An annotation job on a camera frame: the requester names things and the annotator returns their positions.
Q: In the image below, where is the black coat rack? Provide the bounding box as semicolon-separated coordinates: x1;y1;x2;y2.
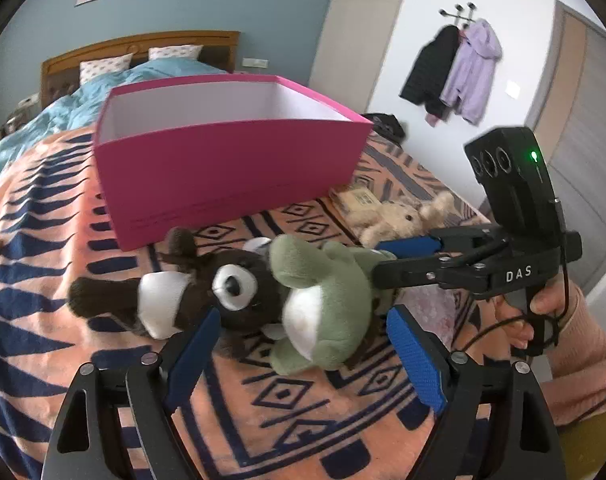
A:
439;2;478;31

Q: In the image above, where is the orange patterned blanket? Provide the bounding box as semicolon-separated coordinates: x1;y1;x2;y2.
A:
0;125;559;480

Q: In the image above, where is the small brown cardboard box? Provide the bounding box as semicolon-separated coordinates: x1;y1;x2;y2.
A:
330;184;384;216

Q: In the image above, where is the light blue duvet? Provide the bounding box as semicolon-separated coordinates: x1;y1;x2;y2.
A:
0;57;234;191

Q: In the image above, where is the person's right hand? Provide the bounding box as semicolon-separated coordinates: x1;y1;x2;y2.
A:
493;280;576;351

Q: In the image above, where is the mustard yellow clothing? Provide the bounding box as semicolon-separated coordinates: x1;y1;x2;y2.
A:
558;410;606;480

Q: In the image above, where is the pink cardboard box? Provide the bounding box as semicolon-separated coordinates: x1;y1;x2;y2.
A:
93;74;374;252

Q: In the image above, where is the black jacket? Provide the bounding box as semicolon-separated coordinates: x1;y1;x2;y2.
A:
399;25;461;117

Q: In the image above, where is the cluttered bedside table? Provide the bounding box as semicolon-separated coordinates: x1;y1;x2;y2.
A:
0;92;41;136

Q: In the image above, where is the brown and white plush toy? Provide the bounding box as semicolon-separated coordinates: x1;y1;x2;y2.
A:
68;227;289;356

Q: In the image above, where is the green plush toy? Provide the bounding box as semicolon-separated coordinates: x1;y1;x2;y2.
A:
268;234;399;375

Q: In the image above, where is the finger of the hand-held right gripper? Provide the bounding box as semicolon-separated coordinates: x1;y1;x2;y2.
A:
375;225;509;258
371;242;509;292

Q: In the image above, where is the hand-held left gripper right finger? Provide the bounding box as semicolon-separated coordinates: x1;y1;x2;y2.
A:
385;304;568;480

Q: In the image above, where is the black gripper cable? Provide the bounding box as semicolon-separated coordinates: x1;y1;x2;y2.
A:
450;199;573;353

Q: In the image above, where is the white patterned pillow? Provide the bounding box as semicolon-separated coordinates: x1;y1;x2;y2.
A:
148;45;204;63
79;54;134;86

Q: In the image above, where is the black bag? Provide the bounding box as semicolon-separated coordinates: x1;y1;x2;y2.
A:
365;112;406;141

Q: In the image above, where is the purple hooded jacket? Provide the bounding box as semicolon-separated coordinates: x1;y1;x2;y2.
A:
439;19;503;127

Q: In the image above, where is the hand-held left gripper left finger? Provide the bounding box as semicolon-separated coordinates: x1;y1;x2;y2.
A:
42;307;223;480

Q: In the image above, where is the wooden headboard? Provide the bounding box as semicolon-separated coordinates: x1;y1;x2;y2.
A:
40;30;241;111

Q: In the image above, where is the grey door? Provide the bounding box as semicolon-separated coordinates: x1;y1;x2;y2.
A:
528;0;606;301

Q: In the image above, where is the beige plush bunny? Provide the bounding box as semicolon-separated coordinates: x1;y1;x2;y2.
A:
345;191;456;250

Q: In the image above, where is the person's right forearm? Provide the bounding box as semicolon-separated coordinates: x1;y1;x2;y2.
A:
543;280;606;428

